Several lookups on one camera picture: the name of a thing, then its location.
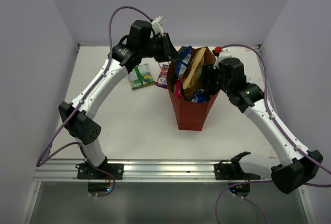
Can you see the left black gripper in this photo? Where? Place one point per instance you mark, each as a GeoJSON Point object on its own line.
{"type": "Point", "coordinates": [172, 52]}

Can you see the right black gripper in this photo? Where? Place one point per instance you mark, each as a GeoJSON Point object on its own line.
{"type": "Point", "coordinates": [209, 70]}

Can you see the small blue snack bag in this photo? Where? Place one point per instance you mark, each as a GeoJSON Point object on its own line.
{"type": "Point", "coordinates": [183, 63]}

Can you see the brown kraft snack bag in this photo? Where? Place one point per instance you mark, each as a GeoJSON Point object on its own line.
{"type": "Point", "coordinates": [191, 82]}

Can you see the large blue chip bag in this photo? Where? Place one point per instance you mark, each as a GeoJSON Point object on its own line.
{"type": "Point", "coordinates": [202, 96]}

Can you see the pink snack bag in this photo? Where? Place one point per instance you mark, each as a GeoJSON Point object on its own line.
{"type": "Point", "coordinates": [177, 88]}

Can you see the red paper bag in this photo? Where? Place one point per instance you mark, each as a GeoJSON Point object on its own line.
{"type": "Point", "coordinates": [189, 115]}

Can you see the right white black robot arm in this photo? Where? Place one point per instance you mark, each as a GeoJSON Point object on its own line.
{"type": "Point", "coordinates": [295, 164]}

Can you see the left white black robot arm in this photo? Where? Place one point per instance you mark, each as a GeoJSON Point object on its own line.
{"type": "Point", "coordinates": [145, 39]}

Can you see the purple Fox's candy bag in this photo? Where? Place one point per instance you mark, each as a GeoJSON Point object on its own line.
{"type": "Point", "coordinates": [162, 78]}

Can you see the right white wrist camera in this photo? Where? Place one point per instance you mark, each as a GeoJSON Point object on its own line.
{"type": "Point", "coordinates": [220, 54]}

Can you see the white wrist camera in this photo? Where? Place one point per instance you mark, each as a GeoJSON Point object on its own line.
{"type": "Point", "coordinates": [220, 54]}
{"type": "Point", "coordinates": [157, 24]}

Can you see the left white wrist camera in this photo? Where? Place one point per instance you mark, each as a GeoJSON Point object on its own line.
{"type": "Point", "coordinates": [157, 24]}

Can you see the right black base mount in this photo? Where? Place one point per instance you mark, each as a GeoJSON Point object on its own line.
{"type": "Point", "coordinates": [226, 170]}

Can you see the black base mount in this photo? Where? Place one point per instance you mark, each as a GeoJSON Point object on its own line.
{"type": "Point", "coordinates": [226, 170]}
{"type": "Point", "coordinates": [101, 180]}

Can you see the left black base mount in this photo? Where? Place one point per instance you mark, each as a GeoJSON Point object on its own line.
{"type": "Point", "coordinates": [101, 180]}

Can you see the aluminium rail frame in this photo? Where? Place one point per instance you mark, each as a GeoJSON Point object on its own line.
{"type": "Point", "coordinates": [147, 171]}

